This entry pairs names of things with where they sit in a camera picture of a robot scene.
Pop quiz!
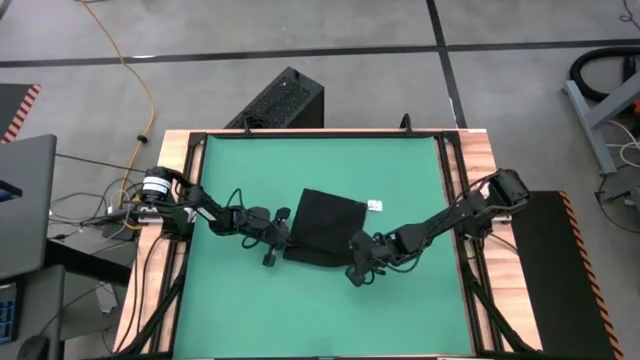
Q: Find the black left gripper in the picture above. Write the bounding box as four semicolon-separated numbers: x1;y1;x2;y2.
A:
239;205;294;268

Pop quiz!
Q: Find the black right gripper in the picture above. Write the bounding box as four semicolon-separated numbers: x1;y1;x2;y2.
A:
346;229;400;289

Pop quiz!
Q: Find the black towel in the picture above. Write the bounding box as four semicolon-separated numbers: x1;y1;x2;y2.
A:
282;187;370;269

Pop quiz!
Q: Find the green table mat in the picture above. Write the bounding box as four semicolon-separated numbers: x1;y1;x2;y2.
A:
172;134;474;359

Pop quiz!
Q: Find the black computer tower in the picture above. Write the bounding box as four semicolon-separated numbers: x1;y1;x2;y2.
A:
224;66;325;130

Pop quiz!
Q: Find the black hazard-striped floor mat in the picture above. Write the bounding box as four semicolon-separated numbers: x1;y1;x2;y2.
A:
0;83;42;145
502;189;624;360

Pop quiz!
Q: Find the black side table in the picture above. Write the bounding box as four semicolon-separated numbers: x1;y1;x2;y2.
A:
44;234;135;287

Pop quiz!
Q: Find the grey desk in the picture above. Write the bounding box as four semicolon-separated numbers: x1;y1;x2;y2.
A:
0;264;66;360

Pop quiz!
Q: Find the grey laptop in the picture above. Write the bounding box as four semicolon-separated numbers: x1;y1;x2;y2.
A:
0;133;57;281

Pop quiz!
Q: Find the grey metal stand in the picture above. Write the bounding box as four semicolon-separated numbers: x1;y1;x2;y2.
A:
560;69;640;176

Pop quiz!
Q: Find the black computer mouse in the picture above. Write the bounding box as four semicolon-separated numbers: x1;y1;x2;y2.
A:
16;333;51;360

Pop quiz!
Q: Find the small black device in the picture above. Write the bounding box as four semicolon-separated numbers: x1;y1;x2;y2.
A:
0;178;24;204

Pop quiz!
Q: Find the yellow extension cable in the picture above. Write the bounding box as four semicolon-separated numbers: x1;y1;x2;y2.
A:
79;0;157;231

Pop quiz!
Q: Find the thin black cable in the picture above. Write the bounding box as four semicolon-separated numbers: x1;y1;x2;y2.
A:
53;152;155;176

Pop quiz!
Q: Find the black floor cable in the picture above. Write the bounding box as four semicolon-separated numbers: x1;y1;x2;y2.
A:
593;167;640;240

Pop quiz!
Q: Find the black vacuum hose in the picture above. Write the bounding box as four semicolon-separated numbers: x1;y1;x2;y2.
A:
569;46;640;104

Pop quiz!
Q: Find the white floor cable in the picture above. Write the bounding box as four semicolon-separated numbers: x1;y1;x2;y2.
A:
604;118;640;170

